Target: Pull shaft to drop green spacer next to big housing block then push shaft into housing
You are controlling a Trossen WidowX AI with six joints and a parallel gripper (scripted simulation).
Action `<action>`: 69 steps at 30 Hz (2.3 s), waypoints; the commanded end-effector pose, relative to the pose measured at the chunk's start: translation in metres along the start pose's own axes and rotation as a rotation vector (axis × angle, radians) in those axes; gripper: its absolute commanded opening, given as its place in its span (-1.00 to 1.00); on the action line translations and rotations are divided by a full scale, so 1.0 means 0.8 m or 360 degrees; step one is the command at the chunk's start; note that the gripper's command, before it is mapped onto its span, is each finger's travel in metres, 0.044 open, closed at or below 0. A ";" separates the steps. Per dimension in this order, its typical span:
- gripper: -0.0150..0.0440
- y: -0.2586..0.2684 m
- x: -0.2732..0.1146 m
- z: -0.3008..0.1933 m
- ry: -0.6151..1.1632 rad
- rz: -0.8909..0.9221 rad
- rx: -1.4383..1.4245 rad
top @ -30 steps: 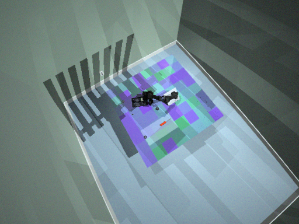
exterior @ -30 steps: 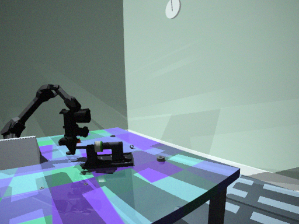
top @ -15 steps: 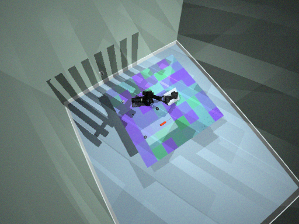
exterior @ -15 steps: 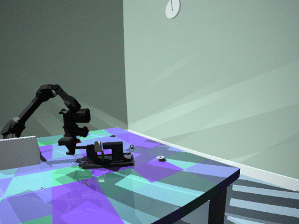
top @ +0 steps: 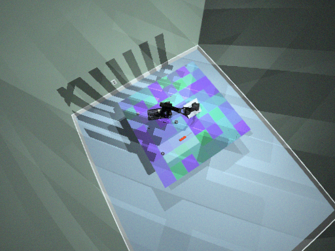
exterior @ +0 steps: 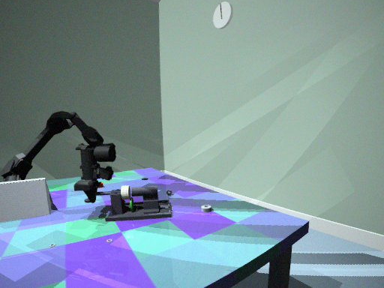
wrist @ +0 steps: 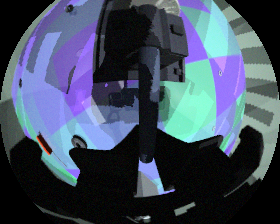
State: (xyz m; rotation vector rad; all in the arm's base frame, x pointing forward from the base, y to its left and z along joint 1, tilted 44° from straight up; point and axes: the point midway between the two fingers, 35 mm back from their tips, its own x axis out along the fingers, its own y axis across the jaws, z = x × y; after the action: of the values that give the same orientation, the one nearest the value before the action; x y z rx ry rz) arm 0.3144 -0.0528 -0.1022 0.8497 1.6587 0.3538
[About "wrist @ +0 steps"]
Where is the dark grey cylindrical rod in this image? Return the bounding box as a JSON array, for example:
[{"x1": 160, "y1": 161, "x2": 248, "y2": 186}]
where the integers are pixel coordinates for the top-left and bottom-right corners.
[{"x1": 137, "y1": 47, "x2": 160, "y2": 164}]

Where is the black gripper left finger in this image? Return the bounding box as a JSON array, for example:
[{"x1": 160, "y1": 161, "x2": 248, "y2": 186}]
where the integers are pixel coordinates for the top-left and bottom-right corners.
[{"x1": 69, "y1": 124, "x2": 140, "y2": 196}]

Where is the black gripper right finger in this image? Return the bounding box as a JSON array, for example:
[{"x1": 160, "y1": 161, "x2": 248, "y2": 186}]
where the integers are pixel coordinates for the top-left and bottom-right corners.
[{"x1": 152, "y1": 127, "x2": 224, "y2": 192}]

